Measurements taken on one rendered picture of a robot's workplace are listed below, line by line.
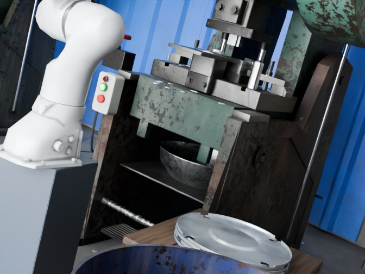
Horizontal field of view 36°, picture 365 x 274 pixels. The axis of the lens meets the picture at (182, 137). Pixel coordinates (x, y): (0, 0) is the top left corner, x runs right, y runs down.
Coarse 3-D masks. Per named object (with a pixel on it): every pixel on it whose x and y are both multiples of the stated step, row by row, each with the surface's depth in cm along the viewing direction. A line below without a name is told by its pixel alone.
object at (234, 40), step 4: (232, 36) 197; (236, 36) 196; (240, 36) 196; (228, 40) 198; (232, 40) 197; (236, 40) 196; (240, 40) 196; (232, 44) 197; (236, 44) 197; (240, 44) 197
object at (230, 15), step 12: (216, 0) 193; (228, 0) 187; (240, 0) 185; (252, 0) 186; (216, 12) 190; (228, 12) 187; (240, 12) 185; (252, 12) 186; (264, 12) 193; (240, 24) 188; (252, 24) 189; (264, 24) 196
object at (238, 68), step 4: (240, 60) 192; (228, 64) 195; (232, 64) 194; (236, 64) 193; (240, 64) 192; (244, 64) 194; (248, 64) 196; (228, 68) 195; (232, 68) 194; (236, 68) 193; (240, 68) 192; (244, 68) 195; (248, 68) 197; (236, 72) 193; (240, 72) 193; (244, 72) 195
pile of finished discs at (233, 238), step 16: (176, 224) 137; (192, 224) 139; (208, 224) 142; (224, 224) 146; (240, 224) 149; (176, 240) 133; (192, 240) 127; (208, 240) 131; (224, 240) 132; (240, 240) 135; (256, 240) 140; (272, 240) 146; (240, 256) 127; (256, 256) 129; (272, 256) 132; (288, 256) 135; (272, 272) 126
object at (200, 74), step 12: (180, 48) 176; (192, 48) 181; (192, 60) 188; (204, 60) 185; (216, 60) 183; (228, 60) 185; (192, 72) 188; (204, 72) 185; (216, 72) 185; (192, 84) 188; (204, 84) 184
